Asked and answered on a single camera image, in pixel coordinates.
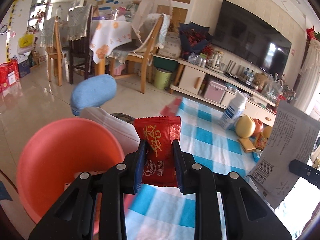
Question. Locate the upright white milk bottle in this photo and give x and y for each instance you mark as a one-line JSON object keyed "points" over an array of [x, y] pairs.
{"points": [[233, 111]]}

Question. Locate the yellow colourful snack bag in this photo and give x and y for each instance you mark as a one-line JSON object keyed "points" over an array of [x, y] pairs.
{"points": [[260, 141]]}

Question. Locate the brown biscuit packet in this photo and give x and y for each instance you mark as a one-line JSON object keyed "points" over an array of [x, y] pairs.
{"points": [[246, 145]]}

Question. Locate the blue cushioned stool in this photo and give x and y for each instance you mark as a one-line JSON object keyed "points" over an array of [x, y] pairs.
{"points": [[92, 92]]}

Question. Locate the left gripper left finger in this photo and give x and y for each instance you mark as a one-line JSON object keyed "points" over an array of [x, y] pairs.
{"points": [[94, 198]]}

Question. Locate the white printed paper sheet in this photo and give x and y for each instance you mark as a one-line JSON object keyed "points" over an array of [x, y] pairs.
{"points": [[293, 136]]}

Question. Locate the patterned floor mat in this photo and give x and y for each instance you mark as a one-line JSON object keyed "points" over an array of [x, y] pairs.
{"points": [[124, 117]]}

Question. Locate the dining table with cloth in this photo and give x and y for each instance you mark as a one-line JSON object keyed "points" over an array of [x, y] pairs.
{"points": [[109, 36]]}

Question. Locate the red snack packet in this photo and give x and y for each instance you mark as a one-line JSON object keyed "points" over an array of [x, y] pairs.
{"points": [[159, 132]]}

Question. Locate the dark flower bouquet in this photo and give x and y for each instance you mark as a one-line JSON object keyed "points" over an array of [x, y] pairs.
{"points": [[193, 38]]}

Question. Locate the red apple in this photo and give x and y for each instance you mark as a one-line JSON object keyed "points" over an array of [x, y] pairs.
{"points": [[258, 127]]}

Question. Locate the white TV cabinet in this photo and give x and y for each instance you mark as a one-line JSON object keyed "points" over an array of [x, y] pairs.
{"points": [[192, 80]]}

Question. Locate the pink storage box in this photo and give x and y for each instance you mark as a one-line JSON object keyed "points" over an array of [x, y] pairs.
{"points": [[215, 91]]}

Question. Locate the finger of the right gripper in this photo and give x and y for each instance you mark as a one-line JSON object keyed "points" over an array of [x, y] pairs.
{"points": [[305, 171]]}

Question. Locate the dark wooden chair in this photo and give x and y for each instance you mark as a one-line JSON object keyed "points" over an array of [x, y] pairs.
{"points": [[79, 38]]}

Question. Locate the light wooden chair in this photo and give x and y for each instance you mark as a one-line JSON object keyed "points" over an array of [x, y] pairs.
{"points": [[50, 40]]}

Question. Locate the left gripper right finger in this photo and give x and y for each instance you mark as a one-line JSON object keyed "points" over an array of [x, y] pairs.
{"points": [[225, 203]]}

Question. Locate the red gift boxes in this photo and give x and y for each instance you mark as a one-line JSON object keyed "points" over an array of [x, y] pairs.
{"points": [[8, 74]]}

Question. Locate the black television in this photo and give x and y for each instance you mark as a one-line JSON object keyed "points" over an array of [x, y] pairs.
{"points": [[251, 38]]}

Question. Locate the yellow pear right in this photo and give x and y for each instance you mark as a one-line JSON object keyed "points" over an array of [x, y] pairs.
{"points": [[267, 132]]}

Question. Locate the blue checkered tablecloth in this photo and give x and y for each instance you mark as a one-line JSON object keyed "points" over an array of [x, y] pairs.
{"points": [[165, 213]]}

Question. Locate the wooden chair with cover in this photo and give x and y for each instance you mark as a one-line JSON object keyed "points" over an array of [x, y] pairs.
{"points": [[148, 34]]}

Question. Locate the green trash bin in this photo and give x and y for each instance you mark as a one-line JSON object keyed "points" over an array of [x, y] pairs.
{"points": [[162, 78]]}

